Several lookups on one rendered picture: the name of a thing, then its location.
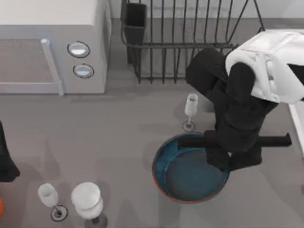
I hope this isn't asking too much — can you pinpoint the blue bowl with orange rim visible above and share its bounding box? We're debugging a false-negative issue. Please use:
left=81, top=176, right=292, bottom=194
left=152, top=133, right=231, bottom=205

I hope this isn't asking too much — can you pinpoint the slim clear champagne flute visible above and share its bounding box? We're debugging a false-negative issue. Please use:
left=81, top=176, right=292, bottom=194
left=182, top=93, right=199, bottom=133

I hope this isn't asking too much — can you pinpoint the white sink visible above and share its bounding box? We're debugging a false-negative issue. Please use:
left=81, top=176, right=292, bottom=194
left=288, top=102, right=304, bottom=159

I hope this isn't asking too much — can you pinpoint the large clear wine glass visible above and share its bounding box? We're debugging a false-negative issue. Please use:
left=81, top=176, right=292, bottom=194
left=71, top=182, right=109, bottom=228

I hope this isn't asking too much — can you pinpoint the black cutlery holder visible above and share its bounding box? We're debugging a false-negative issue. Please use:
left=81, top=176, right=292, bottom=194
left=120, top=1, right=148, bottom=64

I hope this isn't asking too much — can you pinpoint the round microwave knob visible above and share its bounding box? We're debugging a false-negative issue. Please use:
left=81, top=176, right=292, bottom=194
left=72, top=63, right=95, bottom=79
left=67, top=41, right=91, bottom=58

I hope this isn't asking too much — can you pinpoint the small clear wine glass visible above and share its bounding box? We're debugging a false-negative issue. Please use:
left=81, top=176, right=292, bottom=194
left=37, top=183, right=69, bottom=222

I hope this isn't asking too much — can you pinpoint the pale microwave oven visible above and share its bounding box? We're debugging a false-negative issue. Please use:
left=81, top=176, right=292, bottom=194
left=0, top=0, right=113, bottom=96

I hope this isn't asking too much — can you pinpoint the microwave oven door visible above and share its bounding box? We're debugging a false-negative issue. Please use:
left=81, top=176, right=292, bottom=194
left=0, top=38, right=60, bottom=94

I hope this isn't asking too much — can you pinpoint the black wire dish rack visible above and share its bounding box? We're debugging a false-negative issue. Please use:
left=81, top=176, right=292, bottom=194
left=120, top=0, right=266, bottom=84

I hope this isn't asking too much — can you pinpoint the pale microwave door handle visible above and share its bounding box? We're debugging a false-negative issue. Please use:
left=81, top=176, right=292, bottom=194
left=40, top=38, right=65, bottom=97

